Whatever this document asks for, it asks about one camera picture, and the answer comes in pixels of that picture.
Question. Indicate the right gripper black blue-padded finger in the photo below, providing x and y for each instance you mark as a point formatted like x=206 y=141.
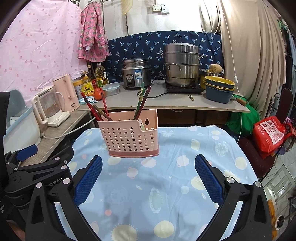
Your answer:
x=43 y=221
x=254 y=220

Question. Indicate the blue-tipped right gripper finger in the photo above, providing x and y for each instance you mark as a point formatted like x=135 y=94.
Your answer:
x=22 y=155

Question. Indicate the grey kitchen counter board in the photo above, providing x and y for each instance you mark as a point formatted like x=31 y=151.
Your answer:
x=128 y=99

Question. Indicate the wooden side table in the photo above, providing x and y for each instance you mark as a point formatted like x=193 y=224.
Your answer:
x=54 y=137

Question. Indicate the glass electric kettle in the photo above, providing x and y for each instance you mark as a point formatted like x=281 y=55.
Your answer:
x=47 y=108

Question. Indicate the pink electric kettle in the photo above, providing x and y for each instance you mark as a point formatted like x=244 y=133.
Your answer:
x=66 y=93

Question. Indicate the red chopstick left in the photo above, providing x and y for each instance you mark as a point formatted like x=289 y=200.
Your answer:
x=92 y=109

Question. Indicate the brown chopstick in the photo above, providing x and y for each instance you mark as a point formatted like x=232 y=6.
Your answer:
x=102 y=113

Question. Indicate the yellow labelled jar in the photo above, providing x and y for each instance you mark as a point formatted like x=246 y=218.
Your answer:
x=87 y=87

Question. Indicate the red plastic bag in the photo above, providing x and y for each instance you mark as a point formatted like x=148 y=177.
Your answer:
x=269 y=134

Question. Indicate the orange round fruit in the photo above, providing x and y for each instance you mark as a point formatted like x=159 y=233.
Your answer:
x=98 y=94

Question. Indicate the red chopstick upright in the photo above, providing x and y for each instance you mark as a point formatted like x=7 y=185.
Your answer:
x=104 y=101

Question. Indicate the light blue patterned tablecloth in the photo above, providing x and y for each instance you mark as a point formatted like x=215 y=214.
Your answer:
x=162 y=197

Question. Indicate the pink perforated utensil holder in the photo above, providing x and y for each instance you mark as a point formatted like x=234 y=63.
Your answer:
x=126 y=137

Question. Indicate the green plastic bag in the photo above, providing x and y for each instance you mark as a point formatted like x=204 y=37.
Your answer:
x=242 y=123

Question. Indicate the clear plastic food container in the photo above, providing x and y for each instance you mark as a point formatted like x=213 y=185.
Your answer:
x=111 y=89

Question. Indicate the pink floral curtain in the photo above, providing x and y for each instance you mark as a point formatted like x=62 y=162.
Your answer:
x=41 y=46

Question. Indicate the cooking oil bottle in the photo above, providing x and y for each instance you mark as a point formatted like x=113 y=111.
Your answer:
x=99 y=74

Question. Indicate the pink patterned hanging apron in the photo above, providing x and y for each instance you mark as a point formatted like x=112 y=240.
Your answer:
x=93 y=43

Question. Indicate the dark blue basin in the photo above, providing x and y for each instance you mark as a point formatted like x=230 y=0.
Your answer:
x=218 y=94

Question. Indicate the green chopstick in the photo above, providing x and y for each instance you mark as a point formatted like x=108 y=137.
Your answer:
x=142 y=91

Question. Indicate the dark red chopstick right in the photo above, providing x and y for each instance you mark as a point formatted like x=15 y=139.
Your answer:
x=143 y=102

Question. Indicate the silver rice cooker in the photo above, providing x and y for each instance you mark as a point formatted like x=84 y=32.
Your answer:
x=136 y=72

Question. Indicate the black induction cooktop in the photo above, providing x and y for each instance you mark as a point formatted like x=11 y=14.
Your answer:
x=194 y=89

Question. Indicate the yellow basin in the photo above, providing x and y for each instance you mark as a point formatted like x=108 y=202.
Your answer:
x=219 y=81

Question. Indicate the navy floral cloth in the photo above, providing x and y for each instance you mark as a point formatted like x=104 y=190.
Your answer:
x=150 y=45

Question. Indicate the stainless steel steamer pot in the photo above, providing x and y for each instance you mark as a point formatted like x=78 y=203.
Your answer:
x=182 y=64

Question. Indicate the beige curtain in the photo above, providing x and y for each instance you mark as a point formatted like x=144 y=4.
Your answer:
x=252 y=46

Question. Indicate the wooden handled knife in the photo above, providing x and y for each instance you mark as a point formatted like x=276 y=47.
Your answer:
x=239 y=100

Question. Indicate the white wall socket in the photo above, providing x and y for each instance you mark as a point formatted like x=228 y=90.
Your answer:
x=160 y=8

